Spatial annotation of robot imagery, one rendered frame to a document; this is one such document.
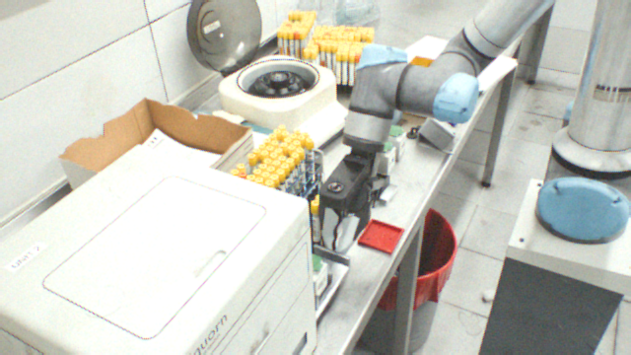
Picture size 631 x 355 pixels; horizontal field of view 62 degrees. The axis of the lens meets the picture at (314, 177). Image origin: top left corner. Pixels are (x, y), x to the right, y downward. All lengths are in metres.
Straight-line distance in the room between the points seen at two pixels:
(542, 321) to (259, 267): 0.70
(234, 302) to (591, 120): 0.50
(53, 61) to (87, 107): 0.12
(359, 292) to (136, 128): 0.60
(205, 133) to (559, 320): 0.79
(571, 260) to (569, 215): 0.18
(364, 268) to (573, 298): 0.38
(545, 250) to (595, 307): 0.15
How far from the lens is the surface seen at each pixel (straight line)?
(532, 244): 0.99
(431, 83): 0.81
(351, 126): 0.84
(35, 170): 1.15
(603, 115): 0.75
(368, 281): 0.92
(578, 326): 1.12
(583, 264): 0.98
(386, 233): 1.00
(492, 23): 0.87
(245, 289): 0.55
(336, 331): 0.85
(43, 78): 1.12
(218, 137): 1.11
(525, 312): 1.12
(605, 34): 0.71
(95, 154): 1.14
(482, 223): 2.38
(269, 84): 1.30
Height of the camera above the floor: 1.57
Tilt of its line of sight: 38 degrees down
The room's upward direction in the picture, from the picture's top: 3 degrees counter-clockwise
